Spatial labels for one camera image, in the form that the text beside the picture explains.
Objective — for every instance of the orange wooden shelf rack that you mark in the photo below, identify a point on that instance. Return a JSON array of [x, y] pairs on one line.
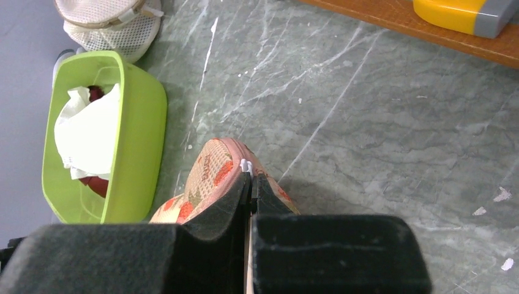
[[400, 16]]

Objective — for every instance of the dark red garment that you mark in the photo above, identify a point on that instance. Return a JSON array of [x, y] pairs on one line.
[[95, 183]]

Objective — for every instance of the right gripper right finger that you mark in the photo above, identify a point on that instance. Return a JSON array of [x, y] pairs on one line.
[[335, 253]]

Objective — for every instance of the white garment in basin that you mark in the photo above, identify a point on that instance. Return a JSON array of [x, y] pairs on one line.
[[85, 132]]

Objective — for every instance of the floral mesh laundry bag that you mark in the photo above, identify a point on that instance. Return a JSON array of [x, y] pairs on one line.
[[215, 178]]

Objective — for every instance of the yellow grey tape dispenser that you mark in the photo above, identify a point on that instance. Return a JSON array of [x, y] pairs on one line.
[[481, 18]]

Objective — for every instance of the green plastic basin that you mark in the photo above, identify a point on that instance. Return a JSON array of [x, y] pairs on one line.
[[137, 151]]

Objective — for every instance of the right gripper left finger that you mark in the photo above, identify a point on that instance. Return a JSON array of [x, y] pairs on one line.
[[110, 258]]

